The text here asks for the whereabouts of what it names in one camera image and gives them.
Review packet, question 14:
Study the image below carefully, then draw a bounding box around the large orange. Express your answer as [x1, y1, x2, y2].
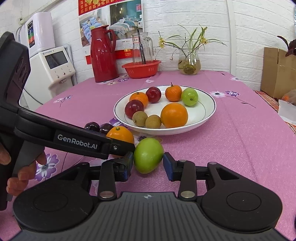
[161, 103, 188, 128]
[106, 126, 134, 144]

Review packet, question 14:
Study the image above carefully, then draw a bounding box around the green mango fruit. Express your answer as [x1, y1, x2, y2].
[133, 138, 164, 174]

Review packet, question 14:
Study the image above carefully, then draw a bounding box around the dark red apple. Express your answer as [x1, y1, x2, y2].
[125, 99, 144, 119]

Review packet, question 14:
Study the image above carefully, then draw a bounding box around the brown kiwi fruit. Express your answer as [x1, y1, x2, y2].
[145, 114, 162, 128]
[132, 111, 148, 127]

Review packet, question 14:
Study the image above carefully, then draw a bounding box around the person's left hand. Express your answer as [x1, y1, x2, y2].
[6, 152, 47, 196]

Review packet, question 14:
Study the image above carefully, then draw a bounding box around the white touchscreen appliance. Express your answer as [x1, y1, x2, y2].
[20, 45, 75, 110]

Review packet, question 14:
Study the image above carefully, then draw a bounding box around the pink floral tablecloth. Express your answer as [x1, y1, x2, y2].
[38, 71, 295, 240]

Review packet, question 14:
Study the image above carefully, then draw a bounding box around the white oval plate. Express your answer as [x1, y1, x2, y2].
[113, 85, 217, 136]

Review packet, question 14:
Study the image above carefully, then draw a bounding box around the white water purifier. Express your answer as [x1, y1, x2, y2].
[20, 12, 56, 58]

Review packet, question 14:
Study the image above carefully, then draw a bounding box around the small green apple on plate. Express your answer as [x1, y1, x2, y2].
[181, 88, 199, 106]

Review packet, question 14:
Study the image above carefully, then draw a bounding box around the small mandarin on plate left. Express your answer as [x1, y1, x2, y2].
[129, 92, 149, 108]

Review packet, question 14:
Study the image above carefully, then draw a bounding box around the red thermos jug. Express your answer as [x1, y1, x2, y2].
[90, 25, 119, 83]

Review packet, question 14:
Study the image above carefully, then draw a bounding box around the small mandarin with stem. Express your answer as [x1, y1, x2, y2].
[165, 83, 183, 102]

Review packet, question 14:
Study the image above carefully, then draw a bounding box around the red plastic basket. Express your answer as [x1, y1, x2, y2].
[122, 60, 161, 79]

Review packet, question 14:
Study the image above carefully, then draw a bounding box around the small red apple on plate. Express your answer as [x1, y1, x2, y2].
[145, 87, 162, 103]

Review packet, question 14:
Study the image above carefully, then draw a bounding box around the cardboard box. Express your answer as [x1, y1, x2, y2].
[260, 47, 295, 99]

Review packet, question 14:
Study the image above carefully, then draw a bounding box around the clear glass pitcher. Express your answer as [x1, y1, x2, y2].
[132, 32, 154, 65]

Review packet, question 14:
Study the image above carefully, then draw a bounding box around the glass vase with plant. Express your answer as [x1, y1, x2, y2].
[156, 25, 225, 75]

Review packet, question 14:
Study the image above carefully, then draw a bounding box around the dark purple leaf plant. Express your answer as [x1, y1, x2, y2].
[277, 36, 296, 57]

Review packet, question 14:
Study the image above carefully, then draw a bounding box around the wall calendar poster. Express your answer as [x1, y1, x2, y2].
[78, 0, 144, 65]

